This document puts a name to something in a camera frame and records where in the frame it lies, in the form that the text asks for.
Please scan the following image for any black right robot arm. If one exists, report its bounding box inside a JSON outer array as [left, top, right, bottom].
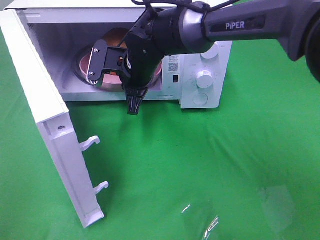
[[122, 0, 320, 115]]

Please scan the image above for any green table cloth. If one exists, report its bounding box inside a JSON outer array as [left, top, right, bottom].
[[0, 39, 320, 240]]

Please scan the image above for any burger with lettuce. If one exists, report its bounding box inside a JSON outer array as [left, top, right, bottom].
[[102, 27, 129, 49]]

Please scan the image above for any white microwave oven body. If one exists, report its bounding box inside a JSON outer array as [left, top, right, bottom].
[[0, 0, 232, 109]]

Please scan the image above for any white microwave door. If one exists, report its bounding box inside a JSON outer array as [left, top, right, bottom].
[[0, 9, 109, 228]]

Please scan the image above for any round door release button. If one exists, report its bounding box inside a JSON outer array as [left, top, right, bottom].
[[193, 93, 209, 106]]

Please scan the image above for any pink round plate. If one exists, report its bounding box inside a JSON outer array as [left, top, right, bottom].
[[75, 52, 163, 92]]

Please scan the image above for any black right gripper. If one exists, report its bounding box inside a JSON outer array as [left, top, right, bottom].
[[123, 32, 164, 115]]

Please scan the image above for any white round knob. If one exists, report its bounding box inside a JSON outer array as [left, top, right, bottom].
[[196, 70, 214, 89], [200, 42, 219, 60]]

